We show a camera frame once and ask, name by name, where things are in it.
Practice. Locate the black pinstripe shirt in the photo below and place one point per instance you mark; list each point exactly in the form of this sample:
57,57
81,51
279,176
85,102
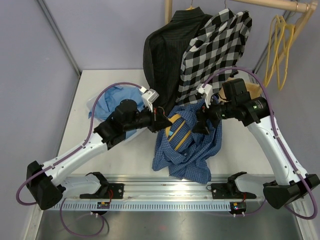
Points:
163,51

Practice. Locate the white slotted cable duct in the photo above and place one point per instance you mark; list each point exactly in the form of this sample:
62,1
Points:
144,206

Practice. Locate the yellow hanger of white shirt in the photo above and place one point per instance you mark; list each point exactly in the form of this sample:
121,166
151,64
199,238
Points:
286,41

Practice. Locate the aluminium corner frame post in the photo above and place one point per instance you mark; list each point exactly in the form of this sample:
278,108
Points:
58,35

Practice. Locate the hanger of black shirt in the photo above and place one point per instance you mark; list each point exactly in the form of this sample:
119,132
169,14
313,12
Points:
191,7

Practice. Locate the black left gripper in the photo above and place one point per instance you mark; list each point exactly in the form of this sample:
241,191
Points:
157,121

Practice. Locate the black white checkered shirt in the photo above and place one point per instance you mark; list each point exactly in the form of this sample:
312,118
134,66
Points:
211,54

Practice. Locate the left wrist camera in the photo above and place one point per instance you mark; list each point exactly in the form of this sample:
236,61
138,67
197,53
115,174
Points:
148,97

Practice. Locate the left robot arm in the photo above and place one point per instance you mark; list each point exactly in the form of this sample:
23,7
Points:
51,182

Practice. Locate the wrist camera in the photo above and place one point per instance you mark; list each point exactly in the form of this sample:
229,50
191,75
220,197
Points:
206,90
148,97

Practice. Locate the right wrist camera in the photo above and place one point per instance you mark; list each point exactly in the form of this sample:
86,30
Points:
206,90

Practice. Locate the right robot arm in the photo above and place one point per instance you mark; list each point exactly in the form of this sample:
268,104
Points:
292,181

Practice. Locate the wooden clothes rack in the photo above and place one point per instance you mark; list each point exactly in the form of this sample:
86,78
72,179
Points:
297,12

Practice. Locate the hanger of plaid shirt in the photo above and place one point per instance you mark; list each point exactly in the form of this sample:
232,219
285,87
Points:
178,134

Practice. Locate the light blue shirt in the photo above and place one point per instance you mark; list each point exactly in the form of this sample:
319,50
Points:
105,103

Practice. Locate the yellow hanger of blue shirt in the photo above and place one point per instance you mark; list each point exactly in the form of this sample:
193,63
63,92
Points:
276,33

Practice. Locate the aluminium rail base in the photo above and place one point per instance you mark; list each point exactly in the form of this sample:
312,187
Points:
148,189

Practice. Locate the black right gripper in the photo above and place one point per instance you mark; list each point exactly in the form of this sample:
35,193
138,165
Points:
203,115

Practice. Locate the blue plaid shirt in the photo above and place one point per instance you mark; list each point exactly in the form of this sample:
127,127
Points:
190,163

